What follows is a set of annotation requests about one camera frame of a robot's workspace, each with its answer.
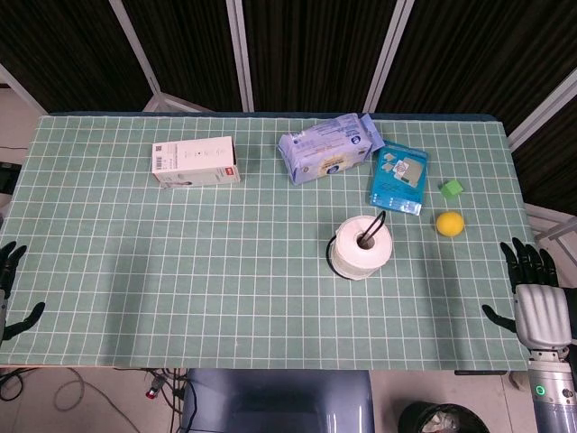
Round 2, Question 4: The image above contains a black wire roll holder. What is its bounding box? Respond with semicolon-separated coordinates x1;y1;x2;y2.
327;210;388;277

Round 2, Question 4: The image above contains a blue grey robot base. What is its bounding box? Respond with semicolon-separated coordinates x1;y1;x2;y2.
179;368;376;433

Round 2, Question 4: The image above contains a teal flat packet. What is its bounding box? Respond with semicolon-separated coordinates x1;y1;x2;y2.
370;140;430;217

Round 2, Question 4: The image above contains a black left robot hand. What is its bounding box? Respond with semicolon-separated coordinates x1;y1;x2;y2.
0;242;46;348

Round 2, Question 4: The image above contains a black partition panel white frame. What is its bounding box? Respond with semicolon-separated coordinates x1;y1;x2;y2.
227;0;414;114
0;0;160;115
364;0;577;136
508;67;577;216
110;0;253;113

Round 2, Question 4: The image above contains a green white grid tablecloth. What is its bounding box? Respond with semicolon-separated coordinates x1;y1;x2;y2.
0;112;538;373

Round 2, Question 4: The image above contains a white toilet paper roll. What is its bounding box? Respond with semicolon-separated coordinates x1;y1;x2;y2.
332;215;393;282

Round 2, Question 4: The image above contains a black trash bin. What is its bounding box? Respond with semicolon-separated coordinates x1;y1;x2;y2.
398;401;490;433

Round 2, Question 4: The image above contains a grey floor cable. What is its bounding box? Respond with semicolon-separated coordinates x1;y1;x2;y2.
52;367;142;433

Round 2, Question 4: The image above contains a black floor cable bundle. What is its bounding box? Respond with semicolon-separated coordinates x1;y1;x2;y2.
148;368;189;433

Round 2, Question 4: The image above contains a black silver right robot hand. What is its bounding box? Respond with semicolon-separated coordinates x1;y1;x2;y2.
481;237;573;351

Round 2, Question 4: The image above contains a green cube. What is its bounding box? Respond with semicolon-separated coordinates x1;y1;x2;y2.
440;179;465;199

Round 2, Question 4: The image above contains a red tipped plug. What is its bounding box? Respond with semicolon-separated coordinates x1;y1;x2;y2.
143;377;166;401

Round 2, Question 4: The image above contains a white desk lamp box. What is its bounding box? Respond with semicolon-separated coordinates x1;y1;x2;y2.
151;135;243;189

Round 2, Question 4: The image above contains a yellow ball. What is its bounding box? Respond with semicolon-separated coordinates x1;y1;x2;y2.
435;210;465;239

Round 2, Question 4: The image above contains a blue wet wipes pack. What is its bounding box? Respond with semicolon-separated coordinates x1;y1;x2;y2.
277;112;387;186

